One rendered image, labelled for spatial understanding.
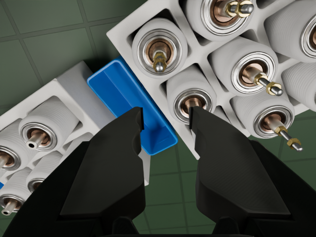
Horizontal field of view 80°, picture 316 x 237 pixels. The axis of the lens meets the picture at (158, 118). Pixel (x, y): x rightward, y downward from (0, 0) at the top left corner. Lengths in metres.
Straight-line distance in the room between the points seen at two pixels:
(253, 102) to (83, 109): 0.38
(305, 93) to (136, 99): 0.44
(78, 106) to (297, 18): 0.46
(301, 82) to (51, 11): 0.62
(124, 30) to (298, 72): 0.36
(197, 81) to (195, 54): 0.07
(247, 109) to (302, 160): 0.57
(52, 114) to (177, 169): 0.54
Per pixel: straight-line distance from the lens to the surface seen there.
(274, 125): 0.42
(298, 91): 0.48
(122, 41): 0.41
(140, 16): 0.40
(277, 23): 0.45
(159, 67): 0.24
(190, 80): 0.37
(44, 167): 0.58
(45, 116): 0.46
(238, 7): 0.27
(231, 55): 0.37
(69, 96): 0.49
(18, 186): 0.67
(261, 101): 0.43
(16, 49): 0.73
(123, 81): 0.62
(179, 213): 1.06
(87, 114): 0.50
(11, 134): 0.56
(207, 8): 0.34
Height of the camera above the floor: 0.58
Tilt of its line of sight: 60 degrees down
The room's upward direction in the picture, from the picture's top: 179 degrees counter-clockwise
